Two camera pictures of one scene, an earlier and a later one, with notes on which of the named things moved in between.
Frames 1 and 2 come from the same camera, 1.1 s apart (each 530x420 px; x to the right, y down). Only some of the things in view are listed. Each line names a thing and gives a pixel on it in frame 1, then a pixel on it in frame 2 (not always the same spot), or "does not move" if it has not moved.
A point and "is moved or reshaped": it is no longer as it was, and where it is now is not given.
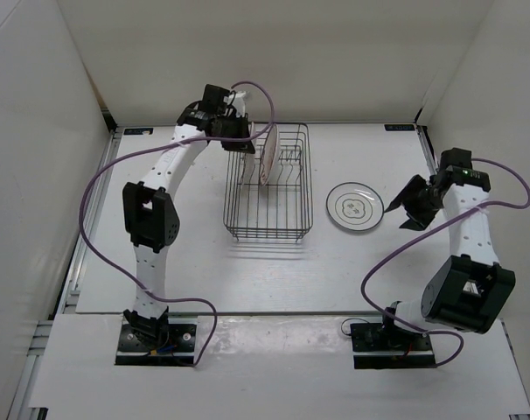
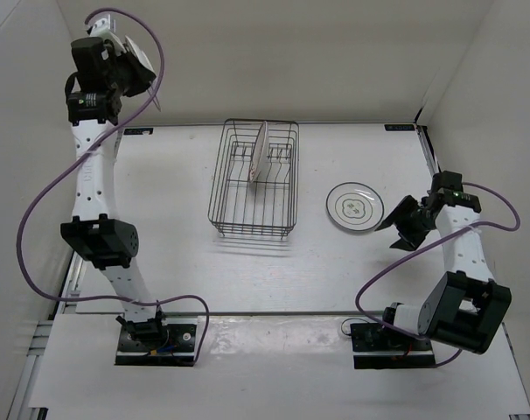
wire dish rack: x=268 y=193 is moved or reshaped
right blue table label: x=400 y=127 does not move
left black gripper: x=243 y=146 -> x=142 y=74
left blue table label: x=137 y=130 does not move
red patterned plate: x=249 y=164 -> x=144 y=60
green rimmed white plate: x=355 y=206 does not move
